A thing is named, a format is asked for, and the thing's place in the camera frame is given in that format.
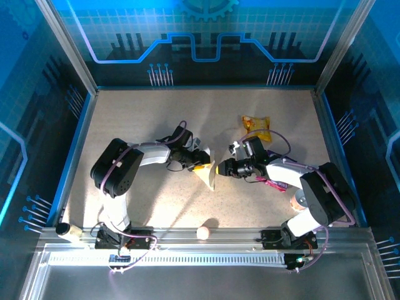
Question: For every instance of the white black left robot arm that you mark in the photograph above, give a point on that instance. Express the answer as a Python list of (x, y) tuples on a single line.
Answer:
[(118, 168)]

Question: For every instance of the pink purple candy packet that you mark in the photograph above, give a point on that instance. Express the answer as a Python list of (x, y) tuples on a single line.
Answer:
[(276, 185)]

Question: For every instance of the yellow snack packet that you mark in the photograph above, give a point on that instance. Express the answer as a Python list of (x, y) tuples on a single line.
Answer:
[(257, 125)]

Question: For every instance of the pink grey cup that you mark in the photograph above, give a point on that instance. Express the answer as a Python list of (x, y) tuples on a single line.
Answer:
[(298, 200)]

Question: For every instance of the small pink ball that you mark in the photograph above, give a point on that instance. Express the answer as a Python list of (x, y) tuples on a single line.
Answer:
[(203, 233)]

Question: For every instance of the black controller with green LED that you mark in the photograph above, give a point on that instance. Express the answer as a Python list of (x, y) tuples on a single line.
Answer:
[(295, 262)]

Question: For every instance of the grey metal panel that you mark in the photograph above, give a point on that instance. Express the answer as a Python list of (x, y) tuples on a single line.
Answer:
[(200, 284)]

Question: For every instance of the small black connector board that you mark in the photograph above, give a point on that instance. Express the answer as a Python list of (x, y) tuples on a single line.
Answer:
[(120, 258)]

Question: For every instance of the cream roll with black cap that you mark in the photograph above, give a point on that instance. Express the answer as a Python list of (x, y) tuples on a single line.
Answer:
[(73, 233)]

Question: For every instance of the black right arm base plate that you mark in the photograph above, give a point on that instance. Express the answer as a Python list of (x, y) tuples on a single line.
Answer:
[(272, 240)]

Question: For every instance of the aluminium side rail blue edge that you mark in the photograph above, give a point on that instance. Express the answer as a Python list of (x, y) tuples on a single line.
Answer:
[(75, 156), (336, 156)]

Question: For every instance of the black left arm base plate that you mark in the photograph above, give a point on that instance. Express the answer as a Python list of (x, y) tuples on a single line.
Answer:
[(140, 239)]

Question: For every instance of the aluminium frame post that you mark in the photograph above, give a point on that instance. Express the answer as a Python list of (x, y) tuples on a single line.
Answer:
[(343, 47), (67, 50)]

